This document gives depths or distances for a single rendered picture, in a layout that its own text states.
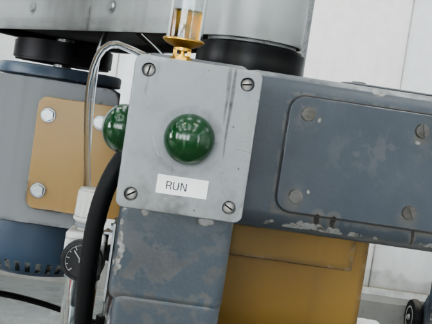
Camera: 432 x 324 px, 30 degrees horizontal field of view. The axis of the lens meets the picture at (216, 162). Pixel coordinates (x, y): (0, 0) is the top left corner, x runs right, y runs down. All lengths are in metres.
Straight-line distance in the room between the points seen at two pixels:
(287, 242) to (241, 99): 0.33
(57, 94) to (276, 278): 0.32
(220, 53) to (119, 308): 0.22
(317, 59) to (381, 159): 5.25
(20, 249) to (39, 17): 0.27
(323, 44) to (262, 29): 5.15
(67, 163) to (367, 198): 0.45
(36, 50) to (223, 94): 0.52
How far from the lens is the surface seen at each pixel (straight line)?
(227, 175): 0.47
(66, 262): 0.73
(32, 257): 0.96
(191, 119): 0.46
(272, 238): 0.78
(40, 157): 0.91
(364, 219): 0.54
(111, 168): 0.53
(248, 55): 0.63
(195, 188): 0.47
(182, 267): 0.52
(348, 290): 0.85
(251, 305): 0.84
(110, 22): 0.78
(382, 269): 5.97
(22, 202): 0.93
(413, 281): 6.04
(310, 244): 0.78
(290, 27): 0.65
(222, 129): 0.47
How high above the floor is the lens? 1.30
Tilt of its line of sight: 3 degrees down
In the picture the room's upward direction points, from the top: 9 degrees clockwise
